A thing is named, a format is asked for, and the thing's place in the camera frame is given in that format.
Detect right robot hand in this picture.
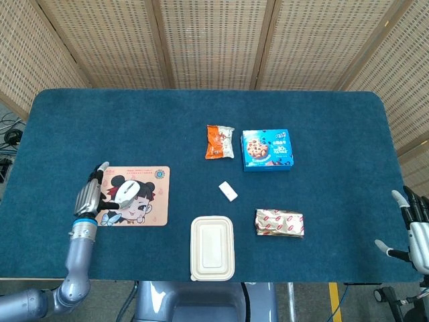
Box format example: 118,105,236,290
374,185,429,273

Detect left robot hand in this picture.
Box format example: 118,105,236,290
73,161,122,216

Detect white computer mouse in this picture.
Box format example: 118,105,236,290
113,179,141,210

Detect cartoon girl mouse pad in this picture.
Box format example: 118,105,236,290
95,165,171,227

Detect black wheeled stand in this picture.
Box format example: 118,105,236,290
373,284,429,322

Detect blue table cloth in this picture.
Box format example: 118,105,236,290
0,88,422,283

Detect beige lunch box with lid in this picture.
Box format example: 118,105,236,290
190,215,236,282

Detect gold foil snack package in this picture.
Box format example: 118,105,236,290
255,208,306,239

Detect small white box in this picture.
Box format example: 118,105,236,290
218,181,239,203

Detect orange white snack bag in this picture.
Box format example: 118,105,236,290
204,125,235,160

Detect robot torso base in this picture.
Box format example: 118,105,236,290
132,280,280,322

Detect blue cookie box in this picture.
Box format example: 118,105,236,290
241,129,296,173

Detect woven folding screen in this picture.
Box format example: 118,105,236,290
0,0,429,189

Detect black cables on floor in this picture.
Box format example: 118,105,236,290
0,112,25,184

